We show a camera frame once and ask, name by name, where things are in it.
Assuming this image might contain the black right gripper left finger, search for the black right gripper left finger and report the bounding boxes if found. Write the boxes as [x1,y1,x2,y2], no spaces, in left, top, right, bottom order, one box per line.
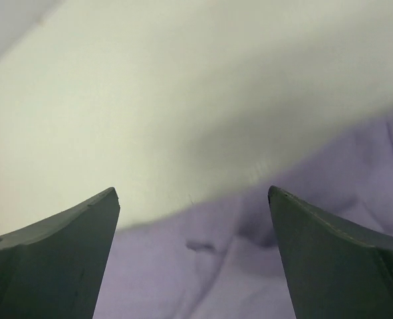
[0,187,120,319]

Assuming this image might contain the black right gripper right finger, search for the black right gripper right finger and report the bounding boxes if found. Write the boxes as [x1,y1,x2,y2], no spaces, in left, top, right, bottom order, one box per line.
[268,186,393,319]

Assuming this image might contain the purple t-shirt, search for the purple t-shirt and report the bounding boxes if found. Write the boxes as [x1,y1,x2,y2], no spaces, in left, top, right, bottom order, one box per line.
[94,114,393,318]

